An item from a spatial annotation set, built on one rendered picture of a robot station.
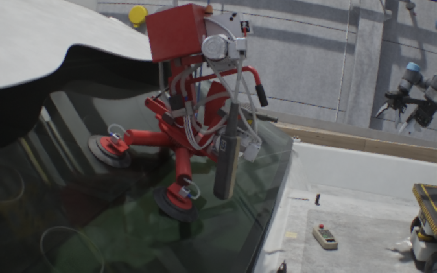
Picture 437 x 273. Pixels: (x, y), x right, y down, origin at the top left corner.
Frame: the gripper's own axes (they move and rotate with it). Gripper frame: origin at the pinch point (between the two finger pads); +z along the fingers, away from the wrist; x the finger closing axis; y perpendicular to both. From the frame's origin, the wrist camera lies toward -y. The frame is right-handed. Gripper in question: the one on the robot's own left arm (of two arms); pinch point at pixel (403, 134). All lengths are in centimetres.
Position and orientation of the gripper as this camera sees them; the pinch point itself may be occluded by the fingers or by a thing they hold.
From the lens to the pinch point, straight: 180.2
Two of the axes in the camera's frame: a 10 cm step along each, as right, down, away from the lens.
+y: 5.6, 6.2, -5.4
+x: 7.0, -0.1, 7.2
